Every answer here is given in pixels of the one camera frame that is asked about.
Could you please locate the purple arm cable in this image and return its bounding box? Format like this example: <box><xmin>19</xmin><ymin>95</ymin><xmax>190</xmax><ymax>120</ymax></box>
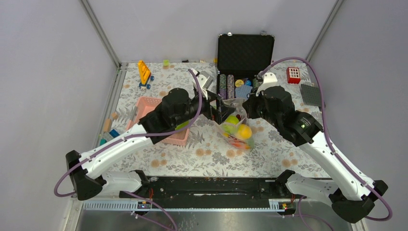
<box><xmin>256</xmin><ymin>56</ymin><xmax>393</xmax><ymax>231</ymax></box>
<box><xmin>53</xmin><ymin>68</ymin><xmax>204</xmax><ymax>231</ymax></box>

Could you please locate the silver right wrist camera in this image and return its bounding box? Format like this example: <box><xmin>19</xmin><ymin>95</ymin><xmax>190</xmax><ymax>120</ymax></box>
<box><xmin>256</xmin><ymin>72</ymin><xmax>278</xmax><ymax>96</ymax></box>

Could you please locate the floral table mat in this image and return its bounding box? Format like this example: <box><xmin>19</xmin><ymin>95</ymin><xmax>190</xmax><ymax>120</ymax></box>
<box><xmin>111</xmin><ymin>63</ymin><xmax>328</xmax><ymax>178</ymax></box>

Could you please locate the red orange mango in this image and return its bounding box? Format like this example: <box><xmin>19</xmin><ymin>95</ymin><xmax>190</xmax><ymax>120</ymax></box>
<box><xmin>227</xmin><ymin>137</ymin><xmax>251</xmax><ymax>150</ymax></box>

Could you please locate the grey building baseplate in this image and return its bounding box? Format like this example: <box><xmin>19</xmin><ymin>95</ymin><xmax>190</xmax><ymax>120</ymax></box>
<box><xmin>300</xmin><ymin>84</ymin><xmax>325</xmax><ymax>107</ymax></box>

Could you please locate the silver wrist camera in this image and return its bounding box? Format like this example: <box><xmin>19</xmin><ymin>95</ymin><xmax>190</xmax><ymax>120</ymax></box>
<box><xmin>191</xmin><ymin>68</ymin><xmax>214</xmax><ymax>100</ymax></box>
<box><xmin>256</xmin><ymin>72</ymin><xmax>278</xmax><ymax>96</ymax></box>

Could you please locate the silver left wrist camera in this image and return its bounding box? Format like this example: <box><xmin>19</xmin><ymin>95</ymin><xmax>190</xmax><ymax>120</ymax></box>
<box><xmin>191</xmin><ymin>68</ymin><xmax>214</xmax><ymax>100</ymax></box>

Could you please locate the green pear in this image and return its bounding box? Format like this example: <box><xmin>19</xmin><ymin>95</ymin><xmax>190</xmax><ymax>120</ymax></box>
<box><xmin>221</xmin><ymin>115</ymin><xmax>240</xmax><ymax>135</ymax></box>

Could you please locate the green star fruit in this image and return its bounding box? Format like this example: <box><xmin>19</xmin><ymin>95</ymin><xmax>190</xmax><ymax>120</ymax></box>
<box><xmin>175</xmin><ymin>121</ymin><xmax>189</xmax><ymax>130</ymax></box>

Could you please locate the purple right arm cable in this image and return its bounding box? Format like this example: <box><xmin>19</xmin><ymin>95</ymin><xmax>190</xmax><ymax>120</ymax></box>
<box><xmin>256</xmin><ymin>56</ymin><xmax>393</xmax><ymax>231</ymax></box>

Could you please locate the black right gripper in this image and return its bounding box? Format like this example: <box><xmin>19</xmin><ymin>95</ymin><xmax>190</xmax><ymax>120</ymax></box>
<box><xmin>242</xmin><ymin>87</ymin><xmax>282</xmax><ymax>129</ymax></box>

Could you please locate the pink plastic basket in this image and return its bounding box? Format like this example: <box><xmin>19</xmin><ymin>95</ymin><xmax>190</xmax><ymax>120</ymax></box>
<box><xmin>126</xmin><ymin>96</ymin><xmax>190</xmax><ymax>147</ymax></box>

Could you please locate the red grid toy block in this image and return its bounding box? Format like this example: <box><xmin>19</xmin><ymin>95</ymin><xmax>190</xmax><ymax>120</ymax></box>
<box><xmin>286</xmin><ymin>67</ymin><xmax>301</xmax><ymax>84</ymax></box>

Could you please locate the orange fruit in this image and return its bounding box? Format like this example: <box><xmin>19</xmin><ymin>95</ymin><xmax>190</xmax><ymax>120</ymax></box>
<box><xmin>236</xmin><ymin>124</ymin><xmax>252</xmax><ymax>140</ymax></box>

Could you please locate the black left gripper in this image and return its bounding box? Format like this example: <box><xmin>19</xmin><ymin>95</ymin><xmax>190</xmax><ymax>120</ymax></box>
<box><xmin>173</xmin><ymin>88</ymin><xmax>236</xmax><ymax>127</ymax></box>

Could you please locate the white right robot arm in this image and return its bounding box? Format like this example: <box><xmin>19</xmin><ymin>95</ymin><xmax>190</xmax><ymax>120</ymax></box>
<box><xmin>243</xmin><ymin>86</ymin><xmax>388</xmax><ymax>223</ymax></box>

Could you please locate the yellow toy cart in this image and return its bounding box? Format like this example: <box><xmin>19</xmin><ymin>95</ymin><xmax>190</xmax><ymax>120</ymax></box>
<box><xmin>138</xmin><ymin>60</ymin><xmax>155</xmax><ymax>90</ymax></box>

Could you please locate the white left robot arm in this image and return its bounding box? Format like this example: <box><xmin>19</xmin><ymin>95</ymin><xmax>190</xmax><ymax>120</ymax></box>
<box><xmin>65</xmin><ymin>88</ymin><xmax>235</xmax><ymax>201</ymax></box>

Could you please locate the wooden block pile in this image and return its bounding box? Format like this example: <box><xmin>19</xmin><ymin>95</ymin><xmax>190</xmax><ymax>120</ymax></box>
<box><xmin>99</xmin><ymin>112</ymin><xmax>119</xmax><ymax>146</ymax></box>

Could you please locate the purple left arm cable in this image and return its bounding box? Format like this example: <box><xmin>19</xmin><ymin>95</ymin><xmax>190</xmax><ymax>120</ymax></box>
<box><xmin>53</xmin><ymin>68</ymin><xmax>204</xmax><ymax>231</ymax></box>

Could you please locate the black poker chip case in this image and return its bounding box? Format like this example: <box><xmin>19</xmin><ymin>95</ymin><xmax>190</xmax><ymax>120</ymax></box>
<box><xmin>216</xmin><ymin>32</ymin><xmax>275</xmax><ymax>94</ymax></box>

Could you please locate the clear zip top bag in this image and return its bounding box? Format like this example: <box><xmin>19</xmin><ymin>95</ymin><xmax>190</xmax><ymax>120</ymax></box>
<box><xmin>216</xmin><ymin>98</ymin><xmax>255</xmax><ymax>151</ymax></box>

